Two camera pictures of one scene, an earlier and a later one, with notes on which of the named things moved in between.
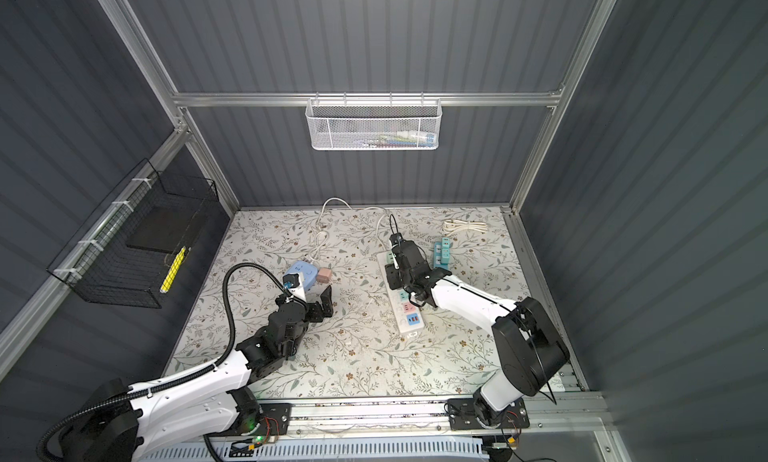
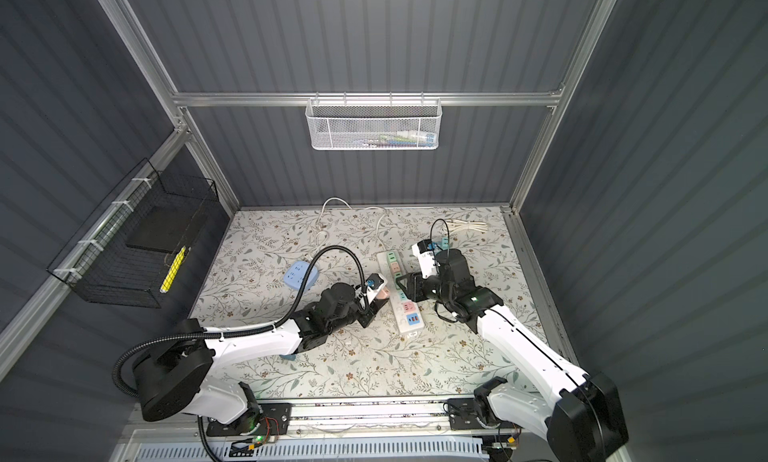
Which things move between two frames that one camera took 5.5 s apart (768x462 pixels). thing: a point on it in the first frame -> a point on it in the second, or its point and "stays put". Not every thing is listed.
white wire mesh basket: x=373 y=124 stays put
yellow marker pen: x=165 y=286 stays put
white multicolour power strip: x=407 y=318 stays put
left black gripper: x=326 y=309 -> x=371 y=311
